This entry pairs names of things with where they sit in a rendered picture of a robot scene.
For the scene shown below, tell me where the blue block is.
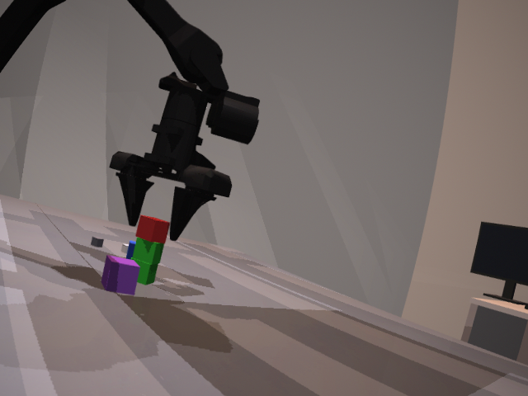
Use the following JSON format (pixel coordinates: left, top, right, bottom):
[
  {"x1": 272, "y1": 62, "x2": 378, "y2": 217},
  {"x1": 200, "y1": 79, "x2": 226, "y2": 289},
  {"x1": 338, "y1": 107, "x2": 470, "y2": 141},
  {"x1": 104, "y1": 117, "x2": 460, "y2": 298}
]
[{"x1": 126, "y1": 241, "x2": 136, "y2": 259}]

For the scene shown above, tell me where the red block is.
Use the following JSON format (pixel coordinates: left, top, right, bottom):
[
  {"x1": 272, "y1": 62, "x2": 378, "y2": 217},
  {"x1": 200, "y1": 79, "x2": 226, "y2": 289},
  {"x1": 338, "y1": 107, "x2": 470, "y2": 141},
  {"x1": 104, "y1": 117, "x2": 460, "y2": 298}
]
[{"x1": 136, "y1": 215, "x2": 171, "y2": 243}]

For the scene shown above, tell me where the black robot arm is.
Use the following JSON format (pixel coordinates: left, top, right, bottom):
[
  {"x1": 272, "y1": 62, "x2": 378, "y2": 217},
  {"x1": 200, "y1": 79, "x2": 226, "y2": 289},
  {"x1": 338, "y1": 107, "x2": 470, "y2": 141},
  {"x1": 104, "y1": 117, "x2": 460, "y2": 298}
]
[{"x1": 0, "y1": 0, "x2": 260, "y2": 144}]

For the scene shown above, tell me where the green block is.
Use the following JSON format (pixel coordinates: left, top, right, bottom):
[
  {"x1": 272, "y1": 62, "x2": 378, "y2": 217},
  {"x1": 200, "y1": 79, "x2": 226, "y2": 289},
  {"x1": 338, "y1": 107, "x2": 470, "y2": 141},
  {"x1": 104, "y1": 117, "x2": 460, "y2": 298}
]
[
  {"x1": 130, "y1": 257, "x2": 158, "y2": 285},
  {"x1": 133, "y1": 237, "x2": 164, "y2": 265}
]

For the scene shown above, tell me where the purple cube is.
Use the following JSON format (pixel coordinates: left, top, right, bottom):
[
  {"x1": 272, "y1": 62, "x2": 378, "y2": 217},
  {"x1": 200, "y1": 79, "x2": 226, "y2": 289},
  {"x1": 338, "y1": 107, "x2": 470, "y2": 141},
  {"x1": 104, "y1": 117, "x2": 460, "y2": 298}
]
[{"x1": 101, "y1": 255, "x2": 140, "y2": 295}]

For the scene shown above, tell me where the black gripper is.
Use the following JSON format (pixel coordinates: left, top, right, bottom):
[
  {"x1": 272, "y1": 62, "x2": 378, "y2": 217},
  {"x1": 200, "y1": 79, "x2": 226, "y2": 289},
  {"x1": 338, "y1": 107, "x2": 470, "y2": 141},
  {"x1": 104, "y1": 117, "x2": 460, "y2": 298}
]
[{"x1": 109, "y1": 119, "x2": 232, "y2": 241}]

